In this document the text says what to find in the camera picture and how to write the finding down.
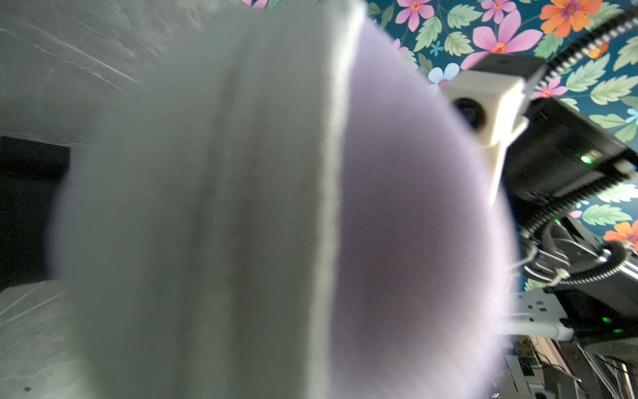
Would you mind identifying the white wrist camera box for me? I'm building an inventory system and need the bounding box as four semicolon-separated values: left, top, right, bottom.
442;53;548;204

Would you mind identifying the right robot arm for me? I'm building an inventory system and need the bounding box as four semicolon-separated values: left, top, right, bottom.
503;95;637;357

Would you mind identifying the black folded umbrella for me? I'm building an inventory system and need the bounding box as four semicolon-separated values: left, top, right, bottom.
1;136;71;290

